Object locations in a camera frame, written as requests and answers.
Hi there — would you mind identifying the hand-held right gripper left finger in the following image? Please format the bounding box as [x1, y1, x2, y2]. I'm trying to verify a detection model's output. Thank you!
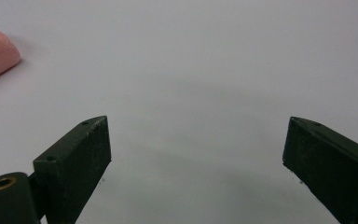
[33, 115, 112, 224]

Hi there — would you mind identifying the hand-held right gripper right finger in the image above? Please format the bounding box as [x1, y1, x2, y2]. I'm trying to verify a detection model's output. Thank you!
[282, 116, 358, 224]

